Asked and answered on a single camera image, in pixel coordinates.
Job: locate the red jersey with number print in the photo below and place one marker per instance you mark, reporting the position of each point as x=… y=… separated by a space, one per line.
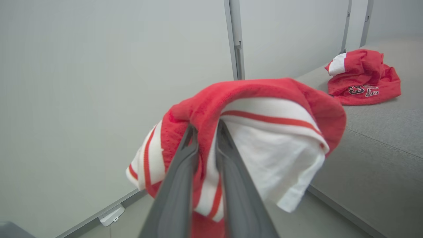
x=363 y=77

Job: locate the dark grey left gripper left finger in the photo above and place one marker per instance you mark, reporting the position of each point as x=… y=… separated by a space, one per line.
x=175 y=191

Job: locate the red and white garment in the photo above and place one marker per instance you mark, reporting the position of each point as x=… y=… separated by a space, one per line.
x=271 y=138

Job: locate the thin grey partition post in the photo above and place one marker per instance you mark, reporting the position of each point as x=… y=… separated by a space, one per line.
x=346 y=26
x=366 y=23

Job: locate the grey metal partition post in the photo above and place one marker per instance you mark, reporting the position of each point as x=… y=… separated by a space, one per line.
x=235 y=39

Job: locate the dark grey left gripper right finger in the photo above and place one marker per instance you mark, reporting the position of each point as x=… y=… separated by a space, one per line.
x=239 y=198

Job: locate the white wall socket box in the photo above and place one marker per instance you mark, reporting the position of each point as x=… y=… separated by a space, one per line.
x=111 y=215

